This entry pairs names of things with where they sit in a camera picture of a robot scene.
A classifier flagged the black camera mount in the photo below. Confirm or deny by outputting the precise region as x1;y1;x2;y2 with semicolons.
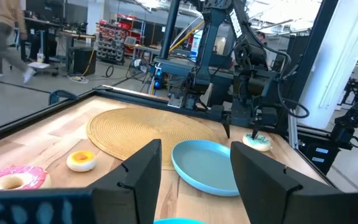
330;71;358;150

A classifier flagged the small orange-yellow iced donut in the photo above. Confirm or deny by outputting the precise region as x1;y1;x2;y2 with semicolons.
66;150;98;173

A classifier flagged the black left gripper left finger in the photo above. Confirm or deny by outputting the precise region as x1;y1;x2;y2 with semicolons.
87;139;163;224

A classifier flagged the black box under workbench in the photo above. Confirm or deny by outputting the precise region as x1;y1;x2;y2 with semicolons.
72;46;97;77

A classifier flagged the yellow floor cable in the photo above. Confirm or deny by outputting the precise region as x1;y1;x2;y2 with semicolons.
68;49;96;84

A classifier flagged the black metal upright post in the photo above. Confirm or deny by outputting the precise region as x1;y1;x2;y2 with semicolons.
275;0;340;134
158;0;181;60

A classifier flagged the red parts bin shelf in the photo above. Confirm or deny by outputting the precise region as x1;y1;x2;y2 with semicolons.
96;14;145;65

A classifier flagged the dull grey-blue round plate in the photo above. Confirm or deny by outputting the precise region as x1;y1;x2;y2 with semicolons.
171;139;241;197

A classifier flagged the dark workbench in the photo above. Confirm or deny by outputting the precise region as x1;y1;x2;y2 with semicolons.
23;17;96;74

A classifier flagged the black box with white labels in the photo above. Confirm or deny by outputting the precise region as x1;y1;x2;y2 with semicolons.
296;133;344;175

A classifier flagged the black metal table frame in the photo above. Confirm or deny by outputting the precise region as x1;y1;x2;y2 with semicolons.
0;85;338;187

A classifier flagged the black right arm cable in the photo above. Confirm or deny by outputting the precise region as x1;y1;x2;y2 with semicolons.
277;49;310;119

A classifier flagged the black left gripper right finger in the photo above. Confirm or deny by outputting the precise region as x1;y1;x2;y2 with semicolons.
230;141;335;224

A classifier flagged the white building column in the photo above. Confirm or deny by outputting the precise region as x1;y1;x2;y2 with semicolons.
296;0;358;130

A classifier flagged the round woven tan placemat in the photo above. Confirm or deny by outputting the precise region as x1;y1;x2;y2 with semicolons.
86;107;220;170

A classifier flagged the large mint green iced donut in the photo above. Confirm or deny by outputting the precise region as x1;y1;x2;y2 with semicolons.
242;133;272;152

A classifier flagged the large pink iced donut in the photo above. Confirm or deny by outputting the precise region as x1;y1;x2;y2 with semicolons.
0;164;52;191

